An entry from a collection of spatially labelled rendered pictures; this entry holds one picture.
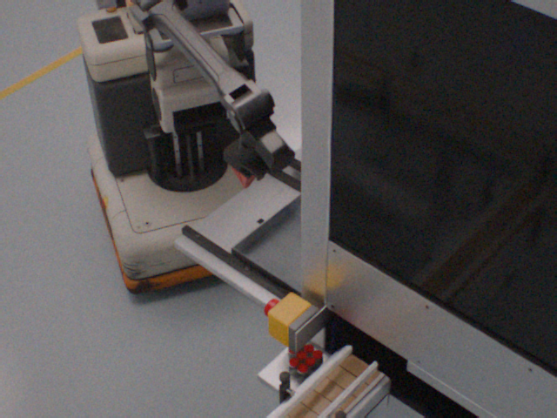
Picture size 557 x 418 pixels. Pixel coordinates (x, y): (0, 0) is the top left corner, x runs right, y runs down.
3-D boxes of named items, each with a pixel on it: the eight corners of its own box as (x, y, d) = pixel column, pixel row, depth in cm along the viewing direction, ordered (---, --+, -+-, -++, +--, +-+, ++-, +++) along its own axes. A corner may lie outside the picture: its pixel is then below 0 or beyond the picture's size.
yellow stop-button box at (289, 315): (318, 332, 184) (319, 308, 179) (295, 353, 180) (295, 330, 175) (290, 313, 188) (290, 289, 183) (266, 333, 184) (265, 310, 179)
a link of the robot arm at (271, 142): (263, 84, 179) (225, 107, 178) (297, 122, 174) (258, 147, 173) (271, 118, 190) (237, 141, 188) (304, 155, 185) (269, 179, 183)
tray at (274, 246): (422, 266, 207) (424, 255, 205) (350, 335, 193) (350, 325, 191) (306, 198, 223) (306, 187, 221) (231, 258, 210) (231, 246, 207)
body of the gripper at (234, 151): (258, 183, 190) (262, 159, 184) (222, 155, 193) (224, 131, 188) (278, 167, 194) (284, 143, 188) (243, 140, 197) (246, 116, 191)
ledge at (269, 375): (350, 376, 188) (351, 371, 187) (309, 417, 181) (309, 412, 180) (298, 341, 195) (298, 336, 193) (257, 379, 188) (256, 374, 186)
